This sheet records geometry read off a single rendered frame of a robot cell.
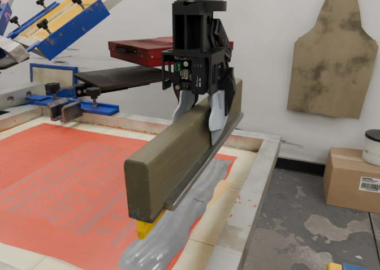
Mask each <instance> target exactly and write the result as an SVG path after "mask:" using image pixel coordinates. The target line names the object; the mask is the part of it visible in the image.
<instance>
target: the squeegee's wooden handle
mask: <svg viewBox="0 0 380 270"><path fill-rule="evenodd" d="M235 82H236V93H235V98H234V101H233V103H232V107H231V110H230V113H229V115H228V118H227V121H226V124H225V126H224V128H225V127H226V126H227V124H228V123H229V122H230V120H232V118H233V117H234V116H235V114H236V113H237V112H241V97H242V86H243V81H242V79H240V78H235ZM208 96H209V95H208ZM208 96H207V97H205V98H204V99H203V100H202V101H200V102H199V103H198V104H197V105H195V106H194V107H193V108H192V109H190V110H189V111H187V112H186V113H185V114H184V115H182V116H181V117H180V118H179V119H177V120H176V121H175V122H174V123H172V124H171V125H169V127H167V128H166V129H164V130H163V131H162V132H160V133H159V134H158V135H157V136H155V137H154V138H153V139H152V140H150V141H149V142H148V143H146V144H145V145H144V146H143V147H141V148H140V149H139V150H138V151H136V152H135V153H134V154H132V155H131V156H130V157H129V158H127V159H126V160H125V162H124V176H125V182H126V193H127V204H128V215H129V217H130V218H134V219H137V220H140V221H144V222H148V223H150V224H152V223H154V221H155V220H156V218H157V217H158V216H159V215H160V213H161V212H162V211H163V210H164V201H165V200H166V199H167V198H168V197H169V195H170V194H171V193H172V192H173V190H174V189H175V188H176V187H177V185H178V184H179V183H180V182H181V181H182V179H183V178H184V177H185V176H186V175H187V173H188V172H189V171H190V170H191V169H192V167H193V166H194V165H195V163H196V162H197V161H198V160H199V159H200V157H201V156H202V155H203V154H204V153H205V151H206V150H207V149H208V148H209V147H210V145H211V140H210V133H211V131H210V130H209V117H210V113H211V108H210V106H209V104H208Z"/></svg>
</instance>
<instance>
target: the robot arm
mask: <svg viewBox="0 0 380 270"><path fill-rule="evenodd" d="M226 10H227V1H223V0H176V1H174V2H173V3H172V46H173V49H170V50H165V51H162V52H161V60H162V90H166V89H168V88H170V87H171V83H172V85H173V89H174V92H175V95H176V97H177V99H178V107H177V108H176V110H175V112H174V113H173V115H172V123H174V122H175V121H176V120H177V119H179V118H180V117H181V116H182V115H184V114H185V113H186V112H187V111H189V110H190V109H192V108H193V107H194V106H195V104H196V102H197V101H198V95H204V94H205V93H208V94H209V96H208V104H209V106H210V108H211V113H210V117H209V130H210V131H211V133H210V140H211V145H214V144H215V143H216V141H217V140H218V139H219V137H220V136H221V134H222V131H223V129H224V126H225V124H226V121H227V118H228V115H229V113H230V110H231V107H232V103H233V101H234V98H235V93H236V82H235V78H234V68H233V67H229V65H228V63H229V62H230V61H231V53H232V47H231V44H230V42H229V40H228V37H227V35H226V32H225V30H224V27H223V25H222V22H221V20H220V19H213V11H226ZM167 61H168V70H169V79H168V80H165V62H167ZM171 62H174V74H173V75H171Z"/></svg>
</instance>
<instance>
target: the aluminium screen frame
mask: <svg viewBox="0 0 380 270"><path fill-rule="evenodd" d="M42 116H46V117H50V112H49V108H48V107H47V106H43V105H35V104H33V105H30V106H27V107H24V108H21V109H18V110H15V111H13V112H9V113H6V114H2V115H0V132H2V131H6V130H8V129H10V128H13V127H16V126H18V125H21V124H24V123H26V122H29V121H32V120H34V119H37V118H40V117H42ZM72 121H76V122H83V123H90V124H94V125H100V126H107V127H114V128H121V129H125V130H131V131H138V132H144V133H149V134H155V135H158V134H159V133H160V132H162V131H163V130H164V129H166V128H167V127H169V125H171V124H172V120H168V119H160V118H153V117H145V116H140V115H133V114H125V113H117V112H116V113H114V114H112V115H103V114H96V113H88V112H82V116H81V117H79V118H76V119H74V120H72ZM281 140H282V136H279V135H271V134H263V133H259V132H251V131H243V130H236V129H234V130H233V132H232V133H231V135H230V136H229V137H228V139H227V140H226V141H225V143H224V144H223V146H228V147H234V148H241V149H247V150H251V151H258V153H257V156H256V158H255V159H254V162H253V164H252V166H251V168H250V171H249V173H248V175H247V177H246V179H245V181H244V183H243V186H242V188H241V190H240V192H239V194H238V196H237V198H236V201H235V203H234V205H233V208H232V210H231V212H230V214H229V216H228V218H227V220H226V223H225V225H224V227H223V229H222V231H221V233H220V235H219V238H218V240H217V242H216V244H215V246H214V248H213V250H212V253H211V255H210V257H209V260H208V262H207V264H206V266H205V268H204V270H243V267H244V263H245V260H246V258H247V255H248V251H249V248H250V245H251V241H252V238H253V235H254V231H255V229H256V225H257V222H258V219H259V216H260V213H261V209H262V206H263V203H264V200H265V196H266V193H267V190H268V187H269V184H270V181H271V177H272V175H273V171H274V168H275V164H276V162H277V158H278V155H279V151H280V146H281ZM0 270H21V269H19V268H16V267H13V266H11V265H9V264H6V263H4V262H2V261H0Z"/></svg>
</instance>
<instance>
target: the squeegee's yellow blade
mask: <svg viewBox="0 0 380 270"><path fill-rule="evenodd" d="M136 226H137V231H139V232H142V233H145V232H146V230H147V229H148V228H149V227H150V226H151V224H150V223H148V222H144V221H140V220H136Z"/></svg>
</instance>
